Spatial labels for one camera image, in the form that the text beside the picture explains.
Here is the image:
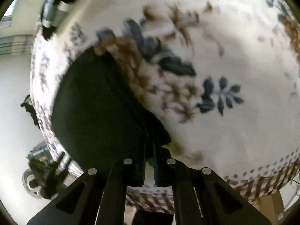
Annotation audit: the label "black white striped garment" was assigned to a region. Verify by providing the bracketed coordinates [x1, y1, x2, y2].
[51, 48, 171, 170]

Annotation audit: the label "round white floor object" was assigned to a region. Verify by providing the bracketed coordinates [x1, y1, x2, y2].
[22, 169, 44, 199]

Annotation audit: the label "white floral bed sheet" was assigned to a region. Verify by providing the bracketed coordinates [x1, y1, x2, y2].
[30, 0, 299, 202]

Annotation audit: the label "green metal rack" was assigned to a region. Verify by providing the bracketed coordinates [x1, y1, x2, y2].
[26, 141, 72, 172]

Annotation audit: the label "brown cardboard box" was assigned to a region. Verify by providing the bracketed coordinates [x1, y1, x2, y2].
[252, 191, 284, 225]

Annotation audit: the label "folded black grey striped clothes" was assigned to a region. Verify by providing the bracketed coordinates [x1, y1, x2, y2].
[40, 0, 76, 41]

